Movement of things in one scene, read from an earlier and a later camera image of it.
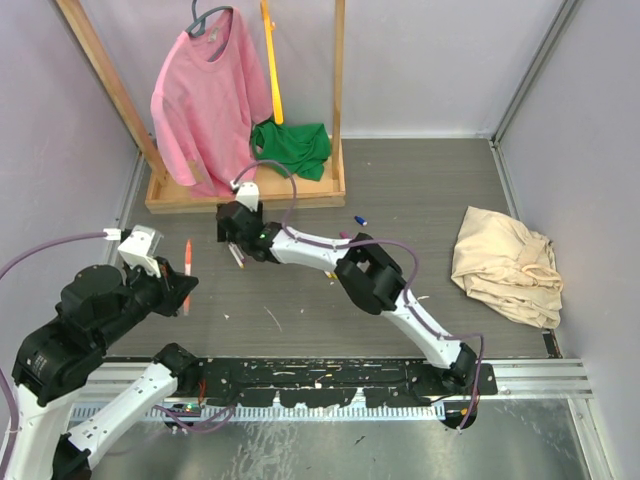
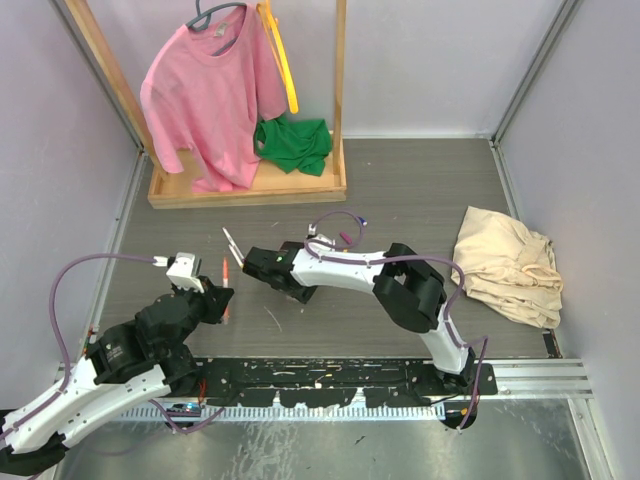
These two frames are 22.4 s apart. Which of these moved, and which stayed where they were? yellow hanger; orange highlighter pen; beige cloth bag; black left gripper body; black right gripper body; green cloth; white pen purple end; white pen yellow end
Moved: orange highlighter pen; yellow hanger; black right gripper body; black left gripper body
Stayed: white pen purple end; white pen yellow end; beige cloth bag; green cloth
